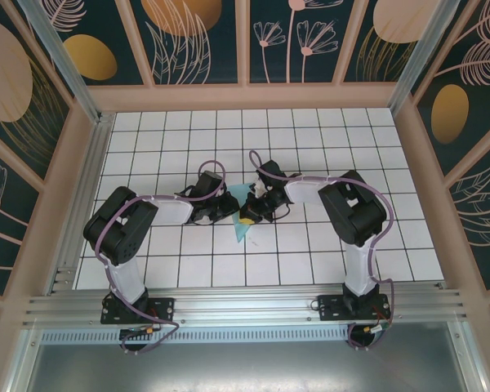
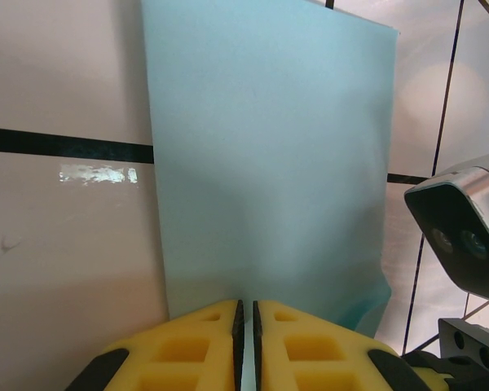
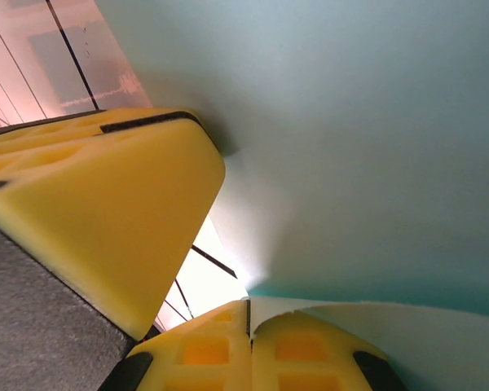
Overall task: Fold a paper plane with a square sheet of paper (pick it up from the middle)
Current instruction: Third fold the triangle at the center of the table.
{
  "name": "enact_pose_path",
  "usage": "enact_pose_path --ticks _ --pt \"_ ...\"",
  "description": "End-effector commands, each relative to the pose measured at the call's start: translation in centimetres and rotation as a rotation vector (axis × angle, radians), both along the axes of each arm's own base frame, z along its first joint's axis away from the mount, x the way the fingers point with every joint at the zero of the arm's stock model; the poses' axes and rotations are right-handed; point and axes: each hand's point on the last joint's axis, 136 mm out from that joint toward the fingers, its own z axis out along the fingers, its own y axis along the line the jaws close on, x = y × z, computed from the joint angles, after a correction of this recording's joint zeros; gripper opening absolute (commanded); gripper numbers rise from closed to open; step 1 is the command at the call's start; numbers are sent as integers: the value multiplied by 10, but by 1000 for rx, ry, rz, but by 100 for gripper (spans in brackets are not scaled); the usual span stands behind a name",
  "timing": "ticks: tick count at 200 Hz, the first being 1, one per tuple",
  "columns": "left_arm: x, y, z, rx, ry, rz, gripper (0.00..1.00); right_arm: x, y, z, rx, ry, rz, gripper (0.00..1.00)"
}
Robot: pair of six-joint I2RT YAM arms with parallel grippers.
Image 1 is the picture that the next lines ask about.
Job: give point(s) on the light blue paper sheet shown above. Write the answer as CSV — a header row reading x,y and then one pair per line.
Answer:
x,y
241,232

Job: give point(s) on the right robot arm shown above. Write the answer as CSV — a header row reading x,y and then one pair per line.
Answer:
x,y
351,212

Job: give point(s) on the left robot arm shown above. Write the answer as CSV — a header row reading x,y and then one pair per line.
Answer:
x,y
118,232

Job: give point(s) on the grey metal sheet panel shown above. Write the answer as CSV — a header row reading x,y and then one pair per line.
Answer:
x,y
245,367

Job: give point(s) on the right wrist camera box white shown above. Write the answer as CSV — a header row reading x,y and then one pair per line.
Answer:
x,y
261,188

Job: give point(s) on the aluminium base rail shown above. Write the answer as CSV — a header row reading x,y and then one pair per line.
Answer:
x,y
245,304

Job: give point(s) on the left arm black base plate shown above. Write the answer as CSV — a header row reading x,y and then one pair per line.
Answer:
x,y
163,310

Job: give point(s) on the aluminium side rail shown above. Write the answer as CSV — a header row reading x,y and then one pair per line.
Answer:
x,y
94,163

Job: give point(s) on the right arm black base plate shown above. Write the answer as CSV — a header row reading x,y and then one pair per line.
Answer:
x,y
330,310

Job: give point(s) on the aluminium frame post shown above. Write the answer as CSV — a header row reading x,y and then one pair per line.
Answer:
x,y
61,61
420,53

